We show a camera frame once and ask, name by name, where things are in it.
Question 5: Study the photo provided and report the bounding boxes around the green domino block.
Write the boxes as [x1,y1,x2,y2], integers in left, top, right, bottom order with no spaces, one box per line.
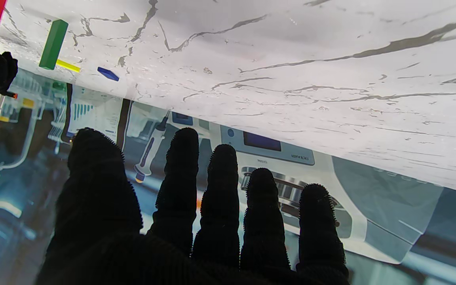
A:
[38,19,69,70]

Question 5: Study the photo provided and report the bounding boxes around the printed laboratory backdrop banner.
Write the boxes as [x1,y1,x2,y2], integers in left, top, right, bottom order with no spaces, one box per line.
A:
[0,66,456,285]

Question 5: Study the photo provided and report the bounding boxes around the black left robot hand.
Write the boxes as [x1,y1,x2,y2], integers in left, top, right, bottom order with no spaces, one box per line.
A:
[36,127,349,285]

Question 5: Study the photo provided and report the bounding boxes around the yellow domino block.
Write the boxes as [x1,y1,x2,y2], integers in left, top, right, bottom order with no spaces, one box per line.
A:
[55,59,82,74]

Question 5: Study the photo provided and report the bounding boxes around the blue domino block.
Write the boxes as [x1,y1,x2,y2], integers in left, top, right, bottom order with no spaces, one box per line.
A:
[97,66,120,82]

